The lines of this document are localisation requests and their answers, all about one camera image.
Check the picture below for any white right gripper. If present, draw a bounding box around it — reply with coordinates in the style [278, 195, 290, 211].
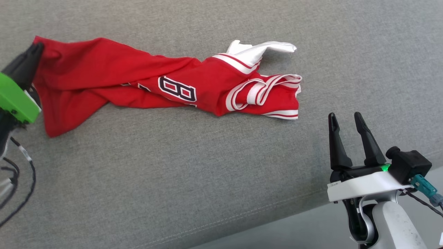
[327, 112, 414, 203]

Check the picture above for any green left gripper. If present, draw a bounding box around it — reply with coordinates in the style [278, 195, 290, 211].
[0, 43, 44, 124]

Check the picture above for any red white basketball jersey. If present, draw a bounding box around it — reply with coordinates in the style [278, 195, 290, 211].
[32, 36, 302, 138]

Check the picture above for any grey fabric sofa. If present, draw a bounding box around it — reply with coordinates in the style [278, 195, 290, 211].
[0, 0, 443, 249]

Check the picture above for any teal right cable connector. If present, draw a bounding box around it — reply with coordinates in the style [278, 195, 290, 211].
[410, 174, 443, 207]

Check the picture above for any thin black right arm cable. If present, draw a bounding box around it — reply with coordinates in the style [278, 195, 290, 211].
[398, 188, 443, 218]

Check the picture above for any black left arm cable bundle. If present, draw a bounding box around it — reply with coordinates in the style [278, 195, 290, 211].
[0, 137, 37, 227]

